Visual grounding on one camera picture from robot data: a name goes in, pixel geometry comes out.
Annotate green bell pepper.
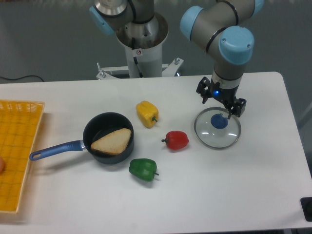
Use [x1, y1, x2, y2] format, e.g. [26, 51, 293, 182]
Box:
[128, 158, 159, 182]

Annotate orange object in basket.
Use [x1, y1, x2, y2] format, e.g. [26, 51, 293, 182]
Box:
[0, 157, 5, 174]

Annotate black device table corner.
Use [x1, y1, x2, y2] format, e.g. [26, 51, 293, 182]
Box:
[300, 197, 312, 222]

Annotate glass pot lid blue knob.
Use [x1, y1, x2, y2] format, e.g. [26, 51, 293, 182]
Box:
[194, 106, 242, 151]

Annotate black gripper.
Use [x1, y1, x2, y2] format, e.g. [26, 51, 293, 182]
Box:
[196, 77, 247, 119]

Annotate red bell pepper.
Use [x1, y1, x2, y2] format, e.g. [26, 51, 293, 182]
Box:
[161, 131, 189, 150]

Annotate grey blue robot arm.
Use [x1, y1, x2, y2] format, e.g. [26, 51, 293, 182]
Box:
[89, 0, 264, 117]

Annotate dark pot blue handle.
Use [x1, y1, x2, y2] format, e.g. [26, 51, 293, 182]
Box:
[29, 112, 134, 164]

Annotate toast bread slice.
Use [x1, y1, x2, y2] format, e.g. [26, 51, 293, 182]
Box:
[91, 128, 131, 155]

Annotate yellow bell pepper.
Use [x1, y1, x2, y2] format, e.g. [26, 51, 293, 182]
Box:
[136, 100, 159, 129]

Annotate black floor cable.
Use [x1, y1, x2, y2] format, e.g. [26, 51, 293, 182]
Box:
[0, 75, 45, 82]

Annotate yellow woven basket tray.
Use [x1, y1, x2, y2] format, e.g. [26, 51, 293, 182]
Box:
[0, 99, 45, 214]

